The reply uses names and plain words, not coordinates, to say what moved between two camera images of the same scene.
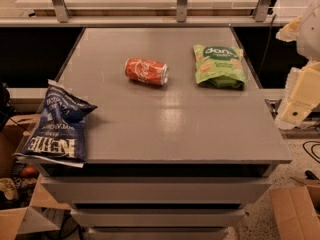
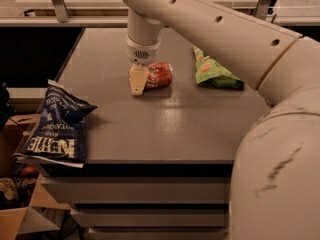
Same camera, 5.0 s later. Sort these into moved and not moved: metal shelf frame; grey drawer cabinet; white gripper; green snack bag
Moved: white gripper
Not moved: green snack bag; metal shelf frame; grey drawer cabinet
